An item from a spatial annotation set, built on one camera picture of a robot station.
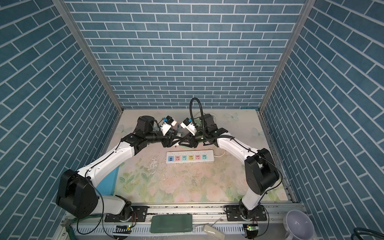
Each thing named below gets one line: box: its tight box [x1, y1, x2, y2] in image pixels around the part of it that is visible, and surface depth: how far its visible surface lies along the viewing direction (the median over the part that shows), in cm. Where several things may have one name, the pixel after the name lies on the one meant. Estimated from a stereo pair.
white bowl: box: [283, 209, 316, 240], surface depth 69 cm
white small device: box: [203, 223, 226, 240], surface depth 68 cm
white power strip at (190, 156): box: [165, 149, 215, 164], surface depth 93 cm
